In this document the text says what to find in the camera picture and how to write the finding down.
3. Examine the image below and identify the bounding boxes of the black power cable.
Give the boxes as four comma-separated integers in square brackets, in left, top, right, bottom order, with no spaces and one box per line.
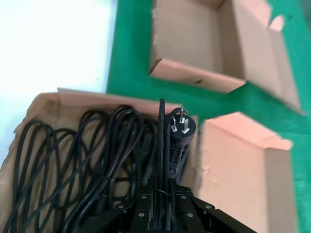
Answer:
[55,109,146,233]
[4,120,82,233]
[148,98,197,233]
[106,105,158,187]

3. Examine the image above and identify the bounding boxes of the cardboard box with torn lid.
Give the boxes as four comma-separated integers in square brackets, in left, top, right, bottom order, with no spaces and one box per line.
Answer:
[0,87,302,233]

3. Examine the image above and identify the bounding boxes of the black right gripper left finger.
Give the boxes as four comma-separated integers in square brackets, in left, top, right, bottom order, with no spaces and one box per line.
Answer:
[97,186,156,233]

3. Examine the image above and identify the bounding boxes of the green table cloth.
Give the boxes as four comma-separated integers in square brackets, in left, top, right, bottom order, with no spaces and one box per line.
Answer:
[105,0,311,233]

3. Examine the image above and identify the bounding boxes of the shallow brown cardboard box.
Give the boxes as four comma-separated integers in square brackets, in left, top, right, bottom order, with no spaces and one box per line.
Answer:
[148,0,307,116]

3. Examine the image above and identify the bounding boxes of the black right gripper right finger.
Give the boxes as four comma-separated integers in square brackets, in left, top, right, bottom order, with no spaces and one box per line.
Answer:
[170,183,234,233]

